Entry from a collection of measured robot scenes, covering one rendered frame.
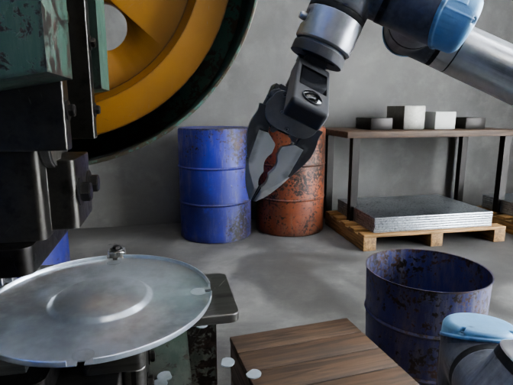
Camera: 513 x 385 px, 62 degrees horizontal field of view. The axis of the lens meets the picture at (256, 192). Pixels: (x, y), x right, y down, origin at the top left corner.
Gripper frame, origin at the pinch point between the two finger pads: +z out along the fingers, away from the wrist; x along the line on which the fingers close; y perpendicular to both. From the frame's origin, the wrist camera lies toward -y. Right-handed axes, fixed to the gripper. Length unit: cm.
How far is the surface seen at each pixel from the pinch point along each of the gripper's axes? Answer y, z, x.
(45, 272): 8.4, 25.3, 22.9
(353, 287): 177, 54, -101
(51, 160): -7.3, 4.8, 22.9
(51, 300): -1.4, 23.5, 18.6
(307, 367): 48, 45, -39
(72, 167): -5.5, 5.0, 21.0
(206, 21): 34.4, -22.0, 18.3
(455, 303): 64, 16, -80
